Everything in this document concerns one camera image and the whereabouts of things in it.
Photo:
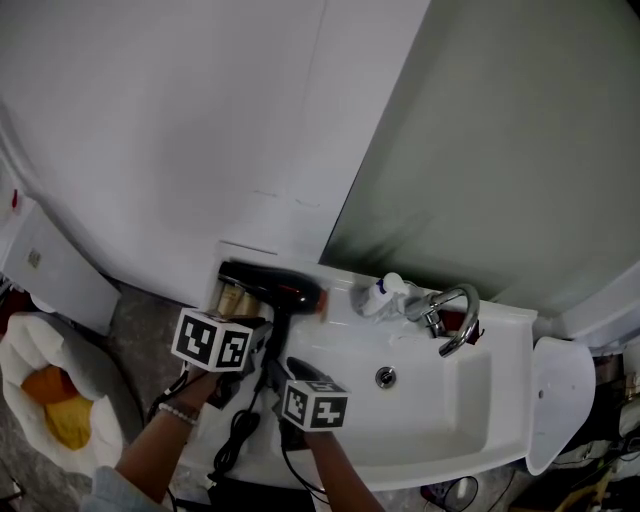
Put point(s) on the frosted glass panel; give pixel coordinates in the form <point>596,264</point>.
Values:
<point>500,150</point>

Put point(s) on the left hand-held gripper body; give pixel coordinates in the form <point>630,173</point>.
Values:
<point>210,342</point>

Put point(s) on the white ceramic washbasin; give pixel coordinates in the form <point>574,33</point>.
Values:
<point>435,410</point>

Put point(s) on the chrome basin drain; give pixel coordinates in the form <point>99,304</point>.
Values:
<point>385,377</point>

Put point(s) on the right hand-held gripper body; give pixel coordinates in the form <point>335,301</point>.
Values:
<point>315,405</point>

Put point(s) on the person's right forearm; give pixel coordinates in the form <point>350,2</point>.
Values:
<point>340,470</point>

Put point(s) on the black orange hair dryer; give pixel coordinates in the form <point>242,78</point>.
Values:
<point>270,287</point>

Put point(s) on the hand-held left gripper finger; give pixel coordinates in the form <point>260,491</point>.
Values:
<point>259,362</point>
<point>262,337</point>

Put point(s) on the chrome faucet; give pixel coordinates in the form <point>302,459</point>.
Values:
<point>467,320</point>

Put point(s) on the white pump bottle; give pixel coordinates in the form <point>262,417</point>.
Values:
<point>385,292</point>

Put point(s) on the brown cardboard box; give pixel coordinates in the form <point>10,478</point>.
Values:
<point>590,495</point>

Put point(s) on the white egg-shaped floor seat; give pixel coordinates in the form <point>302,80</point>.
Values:
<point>20,340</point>

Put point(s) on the orange cushion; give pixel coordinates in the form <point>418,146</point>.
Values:
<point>47,385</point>

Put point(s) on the black trousers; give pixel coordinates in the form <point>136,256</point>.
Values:
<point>260,500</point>

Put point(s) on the white water dispenser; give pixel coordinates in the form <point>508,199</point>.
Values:
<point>65,280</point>

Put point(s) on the yellow cushion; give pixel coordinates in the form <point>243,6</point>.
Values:
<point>70,425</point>

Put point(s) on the tan cosmetic tube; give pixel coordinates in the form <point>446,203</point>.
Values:
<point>230,300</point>
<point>248,305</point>

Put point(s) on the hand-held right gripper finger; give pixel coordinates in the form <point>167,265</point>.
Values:
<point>310,372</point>
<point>277,382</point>

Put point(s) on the person's left forearm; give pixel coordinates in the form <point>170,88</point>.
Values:
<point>160,450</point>

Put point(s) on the clear glass cup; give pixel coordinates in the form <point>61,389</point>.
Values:
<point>395,312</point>

